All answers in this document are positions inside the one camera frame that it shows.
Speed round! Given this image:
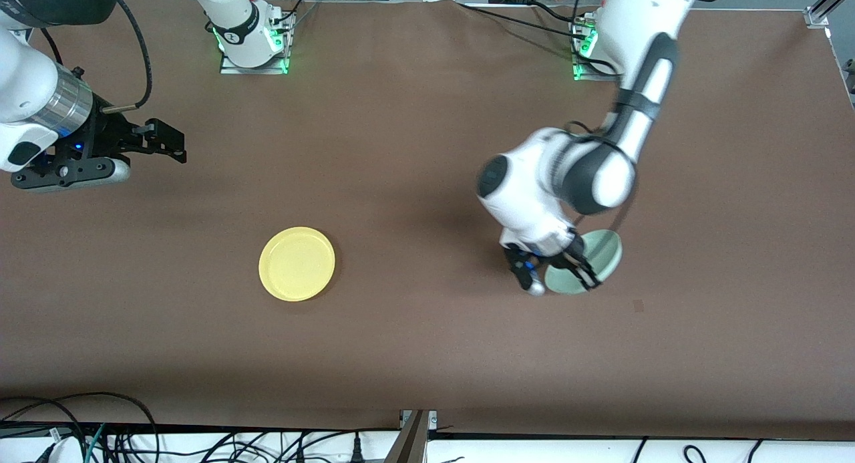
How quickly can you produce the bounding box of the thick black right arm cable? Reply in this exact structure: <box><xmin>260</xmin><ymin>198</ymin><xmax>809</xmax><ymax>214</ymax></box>
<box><xmin>99</xmin><ymin>0</ymin><xmax>154</xmax><ymax>112</ymax></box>

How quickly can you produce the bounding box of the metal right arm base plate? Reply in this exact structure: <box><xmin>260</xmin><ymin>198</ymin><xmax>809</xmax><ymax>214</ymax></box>
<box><xmin>219</xmin><ymin>12</ymin><xmax>293</xmax><ymax>75</ymax></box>

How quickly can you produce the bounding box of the light green plate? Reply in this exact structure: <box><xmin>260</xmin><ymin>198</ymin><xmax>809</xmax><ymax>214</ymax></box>
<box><xmin>544</xmin><ymin>228</ymin><xmax>624</xmax><ymax>296</ymax></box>

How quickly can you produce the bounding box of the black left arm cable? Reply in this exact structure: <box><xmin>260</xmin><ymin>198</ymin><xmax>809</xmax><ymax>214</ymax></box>
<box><xmin>563</xmin><ymin>119</ymin><xmax>637</xmax><ymax>250</ymax></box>

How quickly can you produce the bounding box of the brown table cloth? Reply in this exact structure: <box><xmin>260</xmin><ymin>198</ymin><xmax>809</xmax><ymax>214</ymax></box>
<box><xmin>0</xmin><ymin>0</ymin><xmax>855</xmax><ymax>432</ymax></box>

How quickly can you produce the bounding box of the long black table cable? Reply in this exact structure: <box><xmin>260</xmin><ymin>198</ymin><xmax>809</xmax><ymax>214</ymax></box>
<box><xmin>458</xmin><ymin>2</ymin><xmax>590</xmax><ymax>41</ymax></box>

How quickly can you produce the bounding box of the white adapter box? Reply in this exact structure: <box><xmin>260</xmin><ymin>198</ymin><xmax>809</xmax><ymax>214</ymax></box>
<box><xmin>39</xmin><ymin>435</ymin><xmax>85</xmax><ymax>463</ymax></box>

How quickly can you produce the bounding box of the aluminium frame corner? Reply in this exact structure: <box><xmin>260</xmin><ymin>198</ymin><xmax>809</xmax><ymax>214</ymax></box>
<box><xmin>804</xmin><ymin>0</ymin><xmax>855</xmax><ymax>30</ymax></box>

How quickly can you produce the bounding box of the looped black cable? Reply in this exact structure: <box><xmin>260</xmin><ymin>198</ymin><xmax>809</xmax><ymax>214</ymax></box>
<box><xmin>0</xmin><ymin>391</ymin><xmax>160</xmax><ymax>463</ymax></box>

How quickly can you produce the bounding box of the short black table cable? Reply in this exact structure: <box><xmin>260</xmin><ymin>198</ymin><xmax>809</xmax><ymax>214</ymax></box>
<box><xmin>531</xmin><ymin>1</ymin><xmax>578</xmax><ymax>21</ymax></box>

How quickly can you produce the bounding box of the aluminium profile post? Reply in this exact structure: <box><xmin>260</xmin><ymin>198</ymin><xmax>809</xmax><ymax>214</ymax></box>
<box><xmin>383</xmin><ymin>410</ymin><xmax>430</xmax><ymax>463</ymax></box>

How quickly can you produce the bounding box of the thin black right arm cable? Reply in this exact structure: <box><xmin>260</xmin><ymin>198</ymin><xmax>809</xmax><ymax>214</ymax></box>
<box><xmin>39</xmin><ymin>27</ymin><xmax>66</xmax><ymax>68</ymax></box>

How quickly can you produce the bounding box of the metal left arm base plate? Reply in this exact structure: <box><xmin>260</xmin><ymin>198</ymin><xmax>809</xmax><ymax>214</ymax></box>
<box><xmin>571</xmin><ymin>12</ymin><xmax>626</xmax><ymax>82</ymax></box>

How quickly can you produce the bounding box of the yellow plate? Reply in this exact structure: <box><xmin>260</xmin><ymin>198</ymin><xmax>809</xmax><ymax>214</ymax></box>
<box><xmin>259</xmin><ymin>226</ymin><xmax>336</xmax><ymax>303</ymax></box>

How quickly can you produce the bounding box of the green cable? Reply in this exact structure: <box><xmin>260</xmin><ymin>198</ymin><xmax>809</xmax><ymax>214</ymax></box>
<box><xmin>85</xmin><ymin>423</ymin><xmax>108</xmax><ymax>463</ymax></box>

